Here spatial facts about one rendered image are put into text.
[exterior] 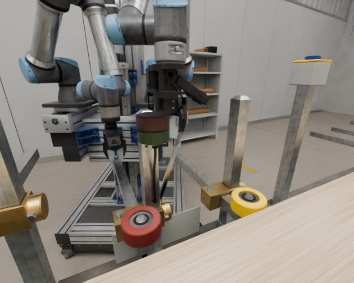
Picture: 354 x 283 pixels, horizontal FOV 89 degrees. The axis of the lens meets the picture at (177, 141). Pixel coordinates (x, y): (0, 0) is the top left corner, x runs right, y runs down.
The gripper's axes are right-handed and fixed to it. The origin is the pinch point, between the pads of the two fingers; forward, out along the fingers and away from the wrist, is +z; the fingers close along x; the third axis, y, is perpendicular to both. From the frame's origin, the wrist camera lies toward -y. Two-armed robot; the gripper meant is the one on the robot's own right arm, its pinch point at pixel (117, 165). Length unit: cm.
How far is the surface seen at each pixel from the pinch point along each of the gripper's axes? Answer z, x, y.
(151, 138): -24.7, -2.7, -43.0
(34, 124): 25, 80, 223
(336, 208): -7, -40, -57
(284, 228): -7, -24, -56
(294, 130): -18, -53, -36
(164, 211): -3.3, -6.7, -37.5
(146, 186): -11.7, -2.6, -37.3
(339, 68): -63, -754, 283
